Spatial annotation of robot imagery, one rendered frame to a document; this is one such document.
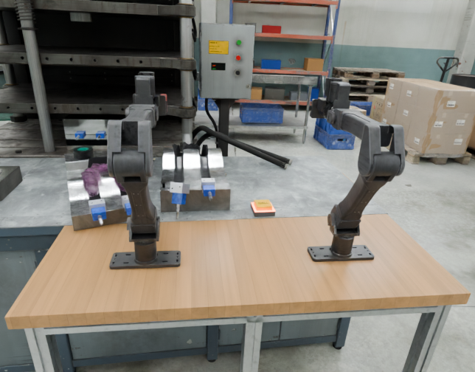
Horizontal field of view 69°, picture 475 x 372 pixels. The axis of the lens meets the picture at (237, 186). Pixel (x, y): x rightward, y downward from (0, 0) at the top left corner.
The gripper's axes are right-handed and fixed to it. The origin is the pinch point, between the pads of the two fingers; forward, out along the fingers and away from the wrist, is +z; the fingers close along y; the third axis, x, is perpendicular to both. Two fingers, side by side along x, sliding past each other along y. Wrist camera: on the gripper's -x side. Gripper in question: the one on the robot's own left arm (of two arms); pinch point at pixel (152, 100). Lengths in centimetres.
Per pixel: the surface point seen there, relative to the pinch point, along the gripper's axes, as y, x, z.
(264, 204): -41, 36, -10
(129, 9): 17, -33, 74
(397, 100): -300, 44, 339
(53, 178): 47, 39, 25
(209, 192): -19.9, 30.2, -10.9
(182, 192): -10.2, 29.5, -12.4
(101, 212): 15.9, 33.4, -19.9
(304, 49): -251, -17, 642
